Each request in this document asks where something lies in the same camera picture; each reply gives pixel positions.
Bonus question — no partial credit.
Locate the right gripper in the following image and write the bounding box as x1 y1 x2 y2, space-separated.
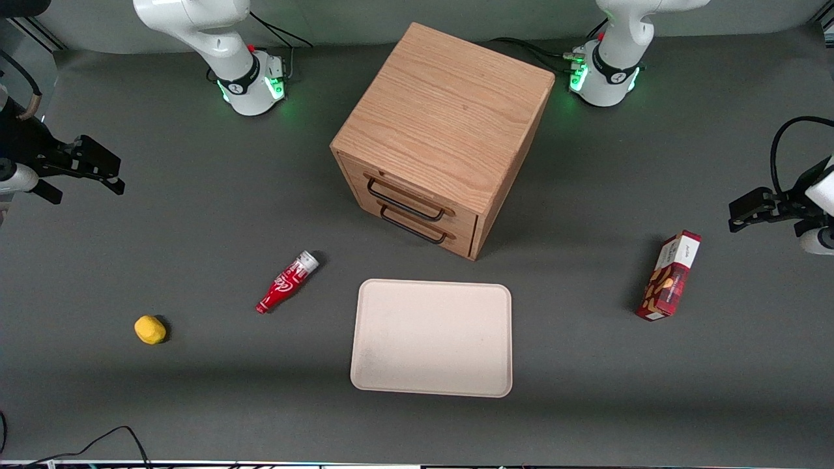
0 117 126 205

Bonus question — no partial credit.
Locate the wooden drawer under cabinet lid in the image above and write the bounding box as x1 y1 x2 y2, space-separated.
339 154 480 239

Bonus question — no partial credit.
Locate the red plaid cookie box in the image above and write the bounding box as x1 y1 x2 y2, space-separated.
635 229 703 322

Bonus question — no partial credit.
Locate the black left arm base cable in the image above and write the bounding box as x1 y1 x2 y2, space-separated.
488 37 588 74

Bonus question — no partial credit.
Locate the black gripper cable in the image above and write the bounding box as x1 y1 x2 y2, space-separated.
770 115 834 197
0 49 44 122

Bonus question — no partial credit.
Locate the wooden drawer at cabinet base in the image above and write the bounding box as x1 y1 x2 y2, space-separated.
355 193 477 257

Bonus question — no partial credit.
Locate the black cable at table edge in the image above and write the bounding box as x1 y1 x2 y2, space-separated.
0 425 154 469

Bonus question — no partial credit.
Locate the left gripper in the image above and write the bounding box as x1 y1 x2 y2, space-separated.
728 154 834 257

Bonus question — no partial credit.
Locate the black right arm base cable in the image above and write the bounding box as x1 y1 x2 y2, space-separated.
249 11 314 80

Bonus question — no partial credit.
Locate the beige rectangular tray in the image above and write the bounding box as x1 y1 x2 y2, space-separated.
349 278 514 399

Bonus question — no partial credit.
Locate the black metal drawer handle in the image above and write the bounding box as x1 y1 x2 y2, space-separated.
379 203 451 246
366 177 448 223

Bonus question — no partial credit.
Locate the yellow lemon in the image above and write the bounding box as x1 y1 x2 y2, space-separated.
134 315 167 346

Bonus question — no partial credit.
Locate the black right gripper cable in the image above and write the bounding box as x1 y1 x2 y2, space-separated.
0 49 44 122

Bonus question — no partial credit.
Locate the black arm base cable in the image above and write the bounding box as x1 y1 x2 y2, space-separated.
488 37 588 74
249 11 314 80

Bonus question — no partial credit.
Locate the wooden drawer cabinet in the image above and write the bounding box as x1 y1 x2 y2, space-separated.
330 21 556 262

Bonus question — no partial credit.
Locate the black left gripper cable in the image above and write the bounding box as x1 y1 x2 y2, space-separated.
770 115 834 197

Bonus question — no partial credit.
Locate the red cola bottle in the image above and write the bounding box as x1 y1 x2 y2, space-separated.
255 250 321 315

